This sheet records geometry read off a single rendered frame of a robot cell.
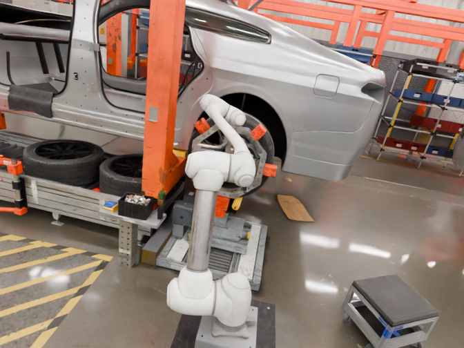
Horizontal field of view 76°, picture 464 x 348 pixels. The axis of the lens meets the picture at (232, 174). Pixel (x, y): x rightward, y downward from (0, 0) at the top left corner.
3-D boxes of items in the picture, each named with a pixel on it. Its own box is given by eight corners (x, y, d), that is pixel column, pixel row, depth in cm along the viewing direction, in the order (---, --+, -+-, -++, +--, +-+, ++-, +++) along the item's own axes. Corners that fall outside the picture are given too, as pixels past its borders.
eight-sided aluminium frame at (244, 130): (257, 200, 230) (271, 132, 209) (256, 204, 224) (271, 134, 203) (189, 185, 235) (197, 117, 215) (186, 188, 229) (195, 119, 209)
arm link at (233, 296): (249, 328, 141) (259, 292, 133) (211, 326, 138) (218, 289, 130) (244, 302, 156) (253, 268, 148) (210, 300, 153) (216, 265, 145)
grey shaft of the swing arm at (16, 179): (28, 213, 256) (22, 159, 237) (23, 216, 251) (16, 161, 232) (18, 210, 257) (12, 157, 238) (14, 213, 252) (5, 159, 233)
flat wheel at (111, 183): (175, 178, 316) (177, 157, 307) (171, 210, 256) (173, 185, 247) (110, 172, 305) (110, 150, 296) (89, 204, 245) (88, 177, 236)
